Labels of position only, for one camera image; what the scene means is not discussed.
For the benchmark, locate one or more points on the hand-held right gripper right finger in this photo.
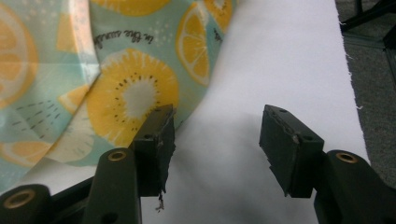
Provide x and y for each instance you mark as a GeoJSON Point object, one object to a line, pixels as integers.
{"type": "Point", "coordinates": [292, 155]}

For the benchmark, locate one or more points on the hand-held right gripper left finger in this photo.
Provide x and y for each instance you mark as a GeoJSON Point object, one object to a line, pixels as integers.
{"type": "Point", "coordinates": [152, 149]}

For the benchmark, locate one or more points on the lemon print fabric cloth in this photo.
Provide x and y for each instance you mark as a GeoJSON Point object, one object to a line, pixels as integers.
{"type": "Point", "coordinates": [93, 77]}

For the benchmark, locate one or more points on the white table cloth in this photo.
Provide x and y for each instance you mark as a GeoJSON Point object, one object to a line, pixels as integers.
{"type": "Point", "coordinates": [264, 71]}

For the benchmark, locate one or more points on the black metal stand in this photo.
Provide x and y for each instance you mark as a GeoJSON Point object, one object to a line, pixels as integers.
{"type": "Point", "coordinates": [370, 18]}

